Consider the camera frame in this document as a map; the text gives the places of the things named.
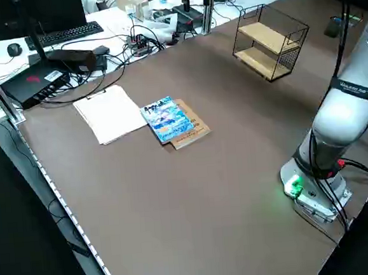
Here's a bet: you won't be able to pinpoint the white paper clipboard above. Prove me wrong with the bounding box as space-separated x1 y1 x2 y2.
71 82 150 148

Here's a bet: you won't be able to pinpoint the black monitor stand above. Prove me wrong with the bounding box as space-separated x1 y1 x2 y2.
13 0 58 67

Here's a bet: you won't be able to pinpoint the dark power brick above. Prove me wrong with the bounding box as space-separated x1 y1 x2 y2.
47 46 99 76

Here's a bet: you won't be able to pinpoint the black computer mouse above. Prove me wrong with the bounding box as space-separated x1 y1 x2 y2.
6 42 23 58

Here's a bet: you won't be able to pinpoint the brown cover book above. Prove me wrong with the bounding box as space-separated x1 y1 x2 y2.
165 96 214 151

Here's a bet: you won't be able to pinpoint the black box with red logo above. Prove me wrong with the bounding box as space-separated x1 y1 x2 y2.
0 61 74 112

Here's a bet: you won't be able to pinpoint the upright aluminium post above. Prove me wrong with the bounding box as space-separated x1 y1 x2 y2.
199 0 221 35

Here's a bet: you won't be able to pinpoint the wooden box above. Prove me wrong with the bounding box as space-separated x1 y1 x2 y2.
115 0 150 15

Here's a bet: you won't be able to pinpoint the black monitor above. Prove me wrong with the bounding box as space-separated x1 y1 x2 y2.
0 0 88 43

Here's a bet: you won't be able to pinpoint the black mesh pen holder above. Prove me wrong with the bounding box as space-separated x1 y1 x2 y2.
322 16 345 40

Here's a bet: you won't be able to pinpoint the black arm base cables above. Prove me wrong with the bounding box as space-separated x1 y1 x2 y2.
289 156 368 250

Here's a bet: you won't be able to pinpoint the black flat desk device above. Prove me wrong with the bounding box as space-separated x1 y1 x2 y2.
172 3 204 26

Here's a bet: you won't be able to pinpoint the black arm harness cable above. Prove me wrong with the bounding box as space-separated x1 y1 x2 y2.
294 0 366 179

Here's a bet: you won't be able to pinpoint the black wire wooden shelf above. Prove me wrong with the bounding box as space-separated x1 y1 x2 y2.
228 0 314 86

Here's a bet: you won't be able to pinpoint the blue cover book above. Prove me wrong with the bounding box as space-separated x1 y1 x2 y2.
138 94 195 147

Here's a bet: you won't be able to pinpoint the black keyboard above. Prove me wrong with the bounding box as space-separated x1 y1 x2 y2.
24 20 106 51

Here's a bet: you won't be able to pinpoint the grey usb hub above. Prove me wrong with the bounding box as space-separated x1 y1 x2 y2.
126 32 152 58

